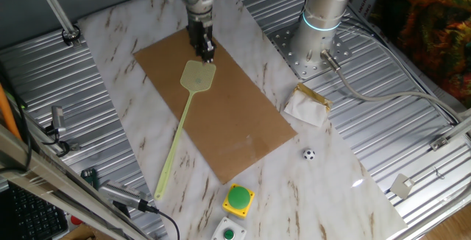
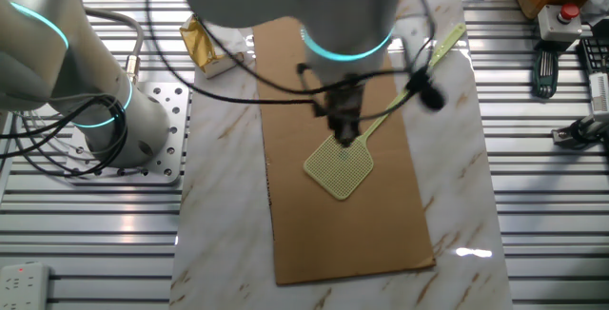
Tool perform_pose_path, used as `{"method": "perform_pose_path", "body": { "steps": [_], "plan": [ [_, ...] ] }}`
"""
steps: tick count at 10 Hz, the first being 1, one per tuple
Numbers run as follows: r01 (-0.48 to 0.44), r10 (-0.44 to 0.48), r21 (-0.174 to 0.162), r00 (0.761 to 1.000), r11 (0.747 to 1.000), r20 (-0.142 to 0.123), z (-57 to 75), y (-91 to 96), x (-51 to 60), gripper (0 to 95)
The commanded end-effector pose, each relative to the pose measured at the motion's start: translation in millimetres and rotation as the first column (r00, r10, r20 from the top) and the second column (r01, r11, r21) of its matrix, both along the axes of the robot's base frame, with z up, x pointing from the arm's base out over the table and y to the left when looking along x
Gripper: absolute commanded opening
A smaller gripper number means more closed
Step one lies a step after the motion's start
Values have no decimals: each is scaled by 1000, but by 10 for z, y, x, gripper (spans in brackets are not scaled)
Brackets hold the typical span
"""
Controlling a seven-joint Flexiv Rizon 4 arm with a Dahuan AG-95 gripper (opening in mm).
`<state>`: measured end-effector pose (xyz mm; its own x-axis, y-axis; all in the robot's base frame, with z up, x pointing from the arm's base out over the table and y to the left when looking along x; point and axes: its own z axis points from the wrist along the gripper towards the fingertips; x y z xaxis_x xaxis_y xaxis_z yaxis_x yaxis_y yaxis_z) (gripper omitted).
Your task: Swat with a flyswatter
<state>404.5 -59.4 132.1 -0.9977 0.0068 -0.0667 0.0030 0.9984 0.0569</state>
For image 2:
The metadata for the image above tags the grey box red stop button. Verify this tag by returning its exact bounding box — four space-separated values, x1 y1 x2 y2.
537 3 584 43

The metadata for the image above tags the grey camera on clamp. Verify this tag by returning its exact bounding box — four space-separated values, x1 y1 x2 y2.
551 112 609 149

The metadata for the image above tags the grey cable metal connector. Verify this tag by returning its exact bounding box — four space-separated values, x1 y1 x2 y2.
84 8 146 86

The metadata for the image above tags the white power strip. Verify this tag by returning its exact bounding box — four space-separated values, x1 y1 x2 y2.
0 261 51 310

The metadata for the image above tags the black foam microphone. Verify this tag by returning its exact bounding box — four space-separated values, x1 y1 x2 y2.
406 67 447 112

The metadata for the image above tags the brown cardboard sheet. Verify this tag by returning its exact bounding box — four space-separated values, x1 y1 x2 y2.
251 14 437 286

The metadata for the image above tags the aluminium robot mounting plate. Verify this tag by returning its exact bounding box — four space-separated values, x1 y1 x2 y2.
64 81 191 186

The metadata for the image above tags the silver ribbed adapter box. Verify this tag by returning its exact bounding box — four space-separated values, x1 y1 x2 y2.
588 71 609 115

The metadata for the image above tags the black keyboard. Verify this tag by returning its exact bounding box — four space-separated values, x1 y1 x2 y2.
576 37 609 76

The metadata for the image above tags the yellow-green plastic flyswatter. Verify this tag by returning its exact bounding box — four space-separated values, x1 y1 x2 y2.
303 23 468 202

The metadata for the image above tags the black looped cable bundle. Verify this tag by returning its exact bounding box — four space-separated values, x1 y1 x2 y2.
0 95 129 178

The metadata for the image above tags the green hex key set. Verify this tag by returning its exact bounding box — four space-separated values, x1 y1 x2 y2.
532 48 560 100

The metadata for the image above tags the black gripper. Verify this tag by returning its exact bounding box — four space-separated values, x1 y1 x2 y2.
323 79 367 148

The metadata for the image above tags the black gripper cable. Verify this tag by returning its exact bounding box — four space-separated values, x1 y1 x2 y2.
145 0 439 124

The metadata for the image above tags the gold wrapped tissue pack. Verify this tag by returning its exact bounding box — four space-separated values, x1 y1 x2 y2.
179 13 246 80

